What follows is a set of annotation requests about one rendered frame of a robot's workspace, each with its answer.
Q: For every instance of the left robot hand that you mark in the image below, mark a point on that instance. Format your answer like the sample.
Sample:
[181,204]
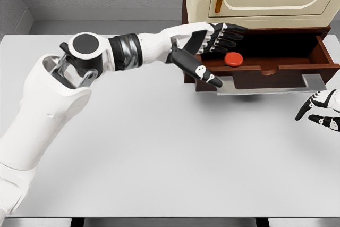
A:
[195,38]

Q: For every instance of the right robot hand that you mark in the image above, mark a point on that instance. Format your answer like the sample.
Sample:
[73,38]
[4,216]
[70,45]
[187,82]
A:
[328,99]

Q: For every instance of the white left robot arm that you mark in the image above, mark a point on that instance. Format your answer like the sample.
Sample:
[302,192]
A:
[40,99]

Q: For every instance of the brown wooden drawer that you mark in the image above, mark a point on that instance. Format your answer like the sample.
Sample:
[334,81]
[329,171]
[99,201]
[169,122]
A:
[265,79]

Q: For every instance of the red round switch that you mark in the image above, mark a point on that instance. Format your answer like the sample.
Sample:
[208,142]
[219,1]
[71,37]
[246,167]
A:
[233,58]

